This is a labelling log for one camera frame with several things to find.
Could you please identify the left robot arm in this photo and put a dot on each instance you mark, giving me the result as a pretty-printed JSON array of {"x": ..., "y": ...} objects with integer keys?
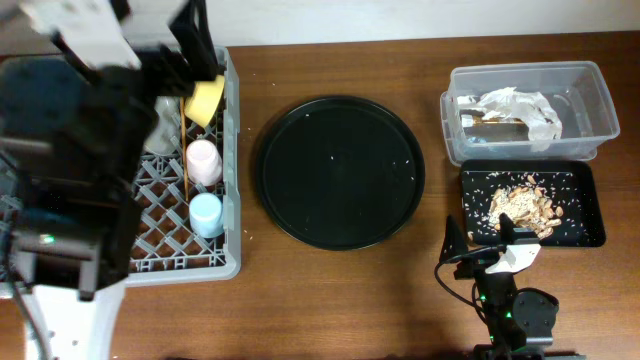
[{"x": 69, "y": 322}]

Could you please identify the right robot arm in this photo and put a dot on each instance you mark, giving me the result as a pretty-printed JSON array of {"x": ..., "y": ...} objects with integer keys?
[{"x": 519, "y": 321}]

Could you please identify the black rectangular tray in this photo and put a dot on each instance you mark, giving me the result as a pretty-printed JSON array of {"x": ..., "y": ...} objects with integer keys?
[{"x": 570, "y": 184}]

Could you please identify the food scraps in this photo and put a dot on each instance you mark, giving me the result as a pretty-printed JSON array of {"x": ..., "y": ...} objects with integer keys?
[{"x": 527, "y": 205}]

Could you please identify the white napkin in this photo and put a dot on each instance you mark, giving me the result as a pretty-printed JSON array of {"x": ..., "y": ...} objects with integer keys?
[{"x": 542, "y": 124}]

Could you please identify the grey plate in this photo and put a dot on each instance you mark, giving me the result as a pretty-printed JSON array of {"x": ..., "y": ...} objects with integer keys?
[{"x": 160, "y": 140}]

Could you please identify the pink cup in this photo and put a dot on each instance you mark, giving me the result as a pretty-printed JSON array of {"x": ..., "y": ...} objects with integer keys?
[{"x": 204, "y": 163}]

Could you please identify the light blue cup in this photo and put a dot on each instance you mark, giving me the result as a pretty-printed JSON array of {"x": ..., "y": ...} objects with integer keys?
[{"x": 206, "y": 215}]

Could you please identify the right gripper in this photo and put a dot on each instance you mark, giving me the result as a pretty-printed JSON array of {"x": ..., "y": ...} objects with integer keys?
[{"x": 476, "y": 260}]

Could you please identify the grey dishwasher rack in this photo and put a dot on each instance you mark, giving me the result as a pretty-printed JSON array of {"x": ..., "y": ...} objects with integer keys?
[{"x": 200, "y": 250}]

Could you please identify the clear plastic bin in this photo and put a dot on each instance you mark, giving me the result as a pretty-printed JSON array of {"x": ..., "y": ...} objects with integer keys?
[{"x": 576, "y": 90}]

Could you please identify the round black tray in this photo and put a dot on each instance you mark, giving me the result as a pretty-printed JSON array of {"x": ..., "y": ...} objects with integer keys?
[{"x": 340, "y": 173}]

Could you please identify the blue plastic wrapper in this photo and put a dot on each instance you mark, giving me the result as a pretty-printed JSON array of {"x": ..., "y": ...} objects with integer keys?
[{"x": 476, "y": 140}]

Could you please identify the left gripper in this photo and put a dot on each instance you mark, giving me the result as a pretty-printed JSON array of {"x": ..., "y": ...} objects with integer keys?
[{"x": 177, "y": 81}]

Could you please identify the yellow bowl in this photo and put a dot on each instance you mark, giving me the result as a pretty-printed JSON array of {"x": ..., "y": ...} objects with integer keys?
[{"x": 203, "y": 104}]

